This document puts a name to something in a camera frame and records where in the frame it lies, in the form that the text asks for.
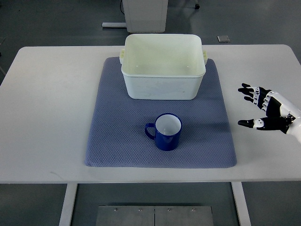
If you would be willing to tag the blue mug white inside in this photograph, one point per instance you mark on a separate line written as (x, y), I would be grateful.
(165, 131)

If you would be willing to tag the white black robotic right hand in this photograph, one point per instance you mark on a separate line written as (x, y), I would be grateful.
(280, 113)

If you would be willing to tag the grey metal floor plate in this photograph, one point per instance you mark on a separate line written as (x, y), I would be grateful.
(154, 216)

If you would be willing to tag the white table left leg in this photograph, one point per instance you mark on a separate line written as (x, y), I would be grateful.
(68, 204)

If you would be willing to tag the white table right leg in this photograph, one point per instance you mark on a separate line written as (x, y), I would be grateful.
(240, 202)

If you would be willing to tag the white metal floor bar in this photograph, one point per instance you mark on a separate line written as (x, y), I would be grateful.
(114, 25)

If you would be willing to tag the small grey floor socket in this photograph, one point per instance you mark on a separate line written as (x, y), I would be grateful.
(223, 39)

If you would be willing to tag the white pedestal cabinet base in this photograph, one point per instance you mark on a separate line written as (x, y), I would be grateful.
(145, 16)

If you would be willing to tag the blue textured fabric mat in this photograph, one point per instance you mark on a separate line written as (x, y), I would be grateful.
(117, 137)

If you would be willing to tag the white plastic storage box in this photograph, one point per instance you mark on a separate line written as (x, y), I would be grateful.
(163, 66)

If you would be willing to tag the white table leg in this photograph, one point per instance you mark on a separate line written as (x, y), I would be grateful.
(240, 202)
(68, 204)

